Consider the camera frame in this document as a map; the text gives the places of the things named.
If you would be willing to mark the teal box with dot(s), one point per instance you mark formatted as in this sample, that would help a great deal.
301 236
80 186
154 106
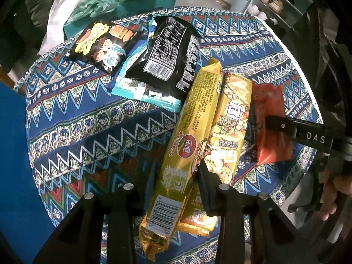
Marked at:
137 5

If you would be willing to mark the black barcode snack packet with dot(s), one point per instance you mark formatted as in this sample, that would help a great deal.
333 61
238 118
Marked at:
167 52

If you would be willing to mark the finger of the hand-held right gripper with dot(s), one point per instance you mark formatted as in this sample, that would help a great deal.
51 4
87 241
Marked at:
277 125

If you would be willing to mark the long gold biscuit packet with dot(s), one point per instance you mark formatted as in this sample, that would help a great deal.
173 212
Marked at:
178 148

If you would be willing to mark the person's right hand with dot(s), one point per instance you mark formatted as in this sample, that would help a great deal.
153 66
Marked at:
332 195

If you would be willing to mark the white plastic bag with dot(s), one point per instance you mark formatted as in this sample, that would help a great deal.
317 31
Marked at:
60 13

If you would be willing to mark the black cartoon snack packet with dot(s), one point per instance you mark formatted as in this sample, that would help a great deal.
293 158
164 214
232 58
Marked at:
104 46

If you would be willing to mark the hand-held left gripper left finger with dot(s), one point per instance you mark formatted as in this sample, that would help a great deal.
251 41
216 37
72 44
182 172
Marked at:
150 183

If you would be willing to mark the pale green shoe rack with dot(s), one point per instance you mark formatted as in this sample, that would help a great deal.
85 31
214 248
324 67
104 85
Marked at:
291 13

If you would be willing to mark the tan shoes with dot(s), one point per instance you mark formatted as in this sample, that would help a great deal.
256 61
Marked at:
272 4

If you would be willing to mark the teal snack packet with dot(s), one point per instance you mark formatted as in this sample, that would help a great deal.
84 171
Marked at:
129 85

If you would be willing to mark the olive hanging coat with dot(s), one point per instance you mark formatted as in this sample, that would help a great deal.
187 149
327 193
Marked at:
41 5

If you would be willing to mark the blue patterned tablecloth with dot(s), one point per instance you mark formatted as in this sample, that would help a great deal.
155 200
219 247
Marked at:
82 121

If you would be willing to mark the blue cardboard box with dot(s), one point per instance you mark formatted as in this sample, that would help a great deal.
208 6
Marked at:
16 156

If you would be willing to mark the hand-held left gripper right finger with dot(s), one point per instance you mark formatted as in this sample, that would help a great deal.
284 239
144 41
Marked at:
206 188

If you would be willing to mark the white shoes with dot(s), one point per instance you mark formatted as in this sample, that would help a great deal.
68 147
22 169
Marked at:
258 12

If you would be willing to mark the yellow popcorn packet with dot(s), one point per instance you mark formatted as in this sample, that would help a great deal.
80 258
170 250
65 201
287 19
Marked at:
233 115

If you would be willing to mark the black hanging jacket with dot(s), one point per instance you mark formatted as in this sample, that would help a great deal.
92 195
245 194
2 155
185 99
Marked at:
12 33

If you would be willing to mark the red snack packet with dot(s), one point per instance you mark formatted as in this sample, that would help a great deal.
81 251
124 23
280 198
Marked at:
268 101

